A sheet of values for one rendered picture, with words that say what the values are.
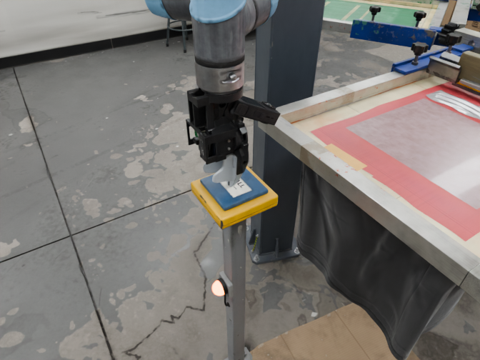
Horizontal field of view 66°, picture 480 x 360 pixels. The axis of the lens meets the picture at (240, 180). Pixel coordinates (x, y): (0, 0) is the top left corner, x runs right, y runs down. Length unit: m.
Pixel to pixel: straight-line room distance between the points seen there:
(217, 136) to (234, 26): 0.17
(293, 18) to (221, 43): 0.70
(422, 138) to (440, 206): 0.24
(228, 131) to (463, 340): 1.46
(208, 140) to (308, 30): 0.74
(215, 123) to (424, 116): 0.63
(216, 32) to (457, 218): 0.53
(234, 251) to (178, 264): 1.01
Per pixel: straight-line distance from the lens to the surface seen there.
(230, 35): 0.54
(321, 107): 0.98
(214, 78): 0.55
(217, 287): 0.93
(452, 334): 1.83
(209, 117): 0.59
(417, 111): 1.09
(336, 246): 1.01
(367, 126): 0.97
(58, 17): 4.31
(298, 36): 1.24
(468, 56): 1.23
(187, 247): 1.89
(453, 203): 0.80
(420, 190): 0.80
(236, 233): 0.79
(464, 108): 1.15
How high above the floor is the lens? 1.43
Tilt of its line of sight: 39 degrees down
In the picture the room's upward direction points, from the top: straight up
